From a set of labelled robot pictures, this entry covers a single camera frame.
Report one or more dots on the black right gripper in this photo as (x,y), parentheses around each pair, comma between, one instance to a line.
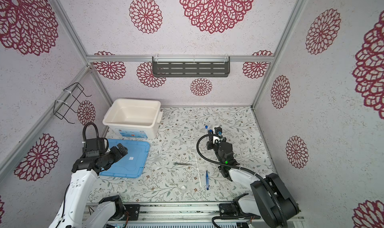
(212,143)

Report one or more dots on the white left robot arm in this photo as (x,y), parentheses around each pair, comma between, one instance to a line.
(86,171)

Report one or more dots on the metal tweezers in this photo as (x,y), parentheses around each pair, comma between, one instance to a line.
(183,164)

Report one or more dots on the black wire wall rack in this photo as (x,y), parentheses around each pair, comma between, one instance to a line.
(72,95)

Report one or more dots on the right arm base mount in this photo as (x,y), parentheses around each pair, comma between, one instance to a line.
(231,210)

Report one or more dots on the blue plastic bin lid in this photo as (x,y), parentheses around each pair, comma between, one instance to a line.
(131,165)

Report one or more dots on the white glass stirring rod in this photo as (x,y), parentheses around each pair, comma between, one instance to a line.
(199,176)

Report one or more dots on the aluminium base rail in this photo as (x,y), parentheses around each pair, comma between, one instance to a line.
(178,215)

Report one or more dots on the blue pen dropper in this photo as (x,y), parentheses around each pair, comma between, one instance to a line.
(207,180)

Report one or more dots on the white plastic storage bin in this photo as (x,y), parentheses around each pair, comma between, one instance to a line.
(134,118)

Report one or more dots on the grey wall shelf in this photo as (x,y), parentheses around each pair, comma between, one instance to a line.
(195,68)

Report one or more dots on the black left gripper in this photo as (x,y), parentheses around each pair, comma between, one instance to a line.
(123,149)

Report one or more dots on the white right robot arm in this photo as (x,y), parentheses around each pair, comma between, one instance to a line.
(269,200)

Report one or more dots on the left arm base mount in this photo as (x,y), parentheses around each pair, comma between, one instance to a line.
(126,213)

